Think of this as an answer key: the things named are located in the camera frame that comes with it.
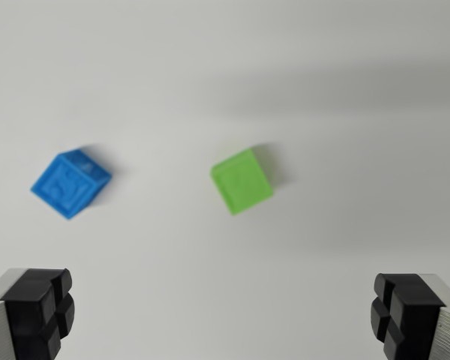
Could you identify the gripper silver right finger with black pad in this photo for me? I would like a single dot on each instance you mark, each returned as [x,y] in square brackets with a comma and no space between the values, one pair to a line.
[416,318]

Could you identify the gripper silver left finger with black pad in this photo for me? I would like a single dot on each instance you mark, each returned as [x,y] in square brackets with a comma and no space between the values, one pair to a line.
[26,318]

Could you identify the green embossed toy cube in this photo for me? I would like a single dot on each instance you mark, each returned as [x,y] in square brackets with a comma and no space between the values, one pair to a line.
[242,182]

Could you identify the blue embossed toy cube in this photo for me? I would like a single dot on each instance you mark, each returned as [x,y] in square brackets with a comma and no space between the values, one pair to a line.
[68,183]

